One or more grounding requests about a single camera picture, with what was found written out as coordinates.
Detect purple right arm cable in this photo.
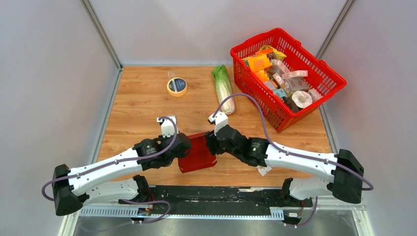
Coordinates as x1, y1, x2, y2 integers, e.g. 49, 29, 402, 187
211, 93, 375, 228

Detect napa cabbage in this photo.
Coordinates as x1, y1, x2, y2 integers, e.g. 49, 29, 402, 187
211, 65, 236, 115

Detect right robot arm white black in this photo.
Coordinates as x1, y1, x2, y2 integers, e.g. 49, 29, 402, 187
205, 125, 364, 206

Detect red plastic shopping basket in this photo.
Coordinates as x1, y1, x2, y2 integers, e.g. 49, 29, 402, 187
230, 28, 347, 132

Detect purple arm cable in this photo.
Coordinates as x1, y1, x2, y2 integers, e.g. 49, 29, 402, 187
41, 117, 179, 233
211, 93, 375, 228

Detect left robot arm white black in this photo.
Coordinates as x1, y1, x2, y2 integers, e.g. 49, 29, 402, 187
52, 133, 192, 216

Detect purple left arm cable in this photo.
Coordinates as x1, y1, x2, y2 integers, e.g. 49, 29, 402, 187
41, 117, 179, 233

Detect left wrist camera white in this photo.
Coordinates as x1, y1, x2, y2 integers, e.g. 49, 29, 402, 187
156, 115, 179, 138

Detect small clear plastic packet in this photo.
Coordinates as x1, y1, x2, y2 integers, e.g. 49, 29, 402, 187
257, 166, 272, 177

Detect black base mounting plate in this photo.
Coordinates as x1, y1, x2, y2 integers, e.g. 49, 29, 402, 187
118, 185, 313, 217

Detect pink white long box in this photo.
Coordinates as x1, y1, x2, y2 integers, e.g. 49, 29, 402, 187
282, 70, 308, 79

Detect toilet paper roll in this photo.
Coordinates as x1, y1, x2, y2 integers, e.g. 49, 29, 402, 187
291, 91, 313, 109

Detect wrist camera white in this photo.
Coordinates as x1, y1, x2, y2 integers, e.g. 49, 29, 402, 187
156, 115, 179, 138
208, 112, 229, 135

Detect aluminium frame rail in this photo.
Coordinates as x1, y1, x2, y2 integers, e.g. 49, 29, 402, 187
77, 185, 365, 220

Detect yellow masking tape roll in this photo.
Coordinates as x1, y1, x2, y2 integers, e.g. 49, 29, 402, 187
166, 77, 188, 97

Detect yellow snack bag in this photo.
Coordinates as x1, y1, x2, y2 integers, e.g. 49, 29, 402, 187
256, 45, 287, 61

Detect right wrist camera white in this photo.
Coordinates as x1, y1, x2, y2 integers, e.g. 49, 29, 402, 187
208, 112, 229, 135

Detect orange snack box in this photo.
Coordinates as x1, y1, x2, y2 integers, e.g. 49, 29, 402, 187
243, 54, 272, 72

